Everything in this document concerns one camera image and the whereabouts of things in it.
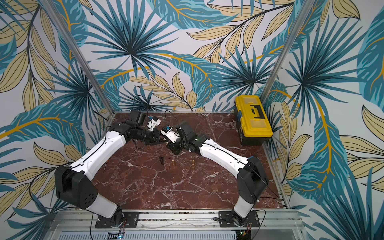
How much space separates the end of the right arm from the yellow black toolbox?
0.44m

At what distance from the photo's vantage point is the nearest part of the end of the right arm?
593mm

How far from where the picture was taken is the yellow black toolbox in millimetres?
920

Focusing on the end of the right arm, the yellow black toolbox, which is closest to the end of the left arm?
the end of the right arm

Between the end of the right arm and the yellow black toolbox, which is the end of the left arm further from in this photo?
the yellow black toolbox
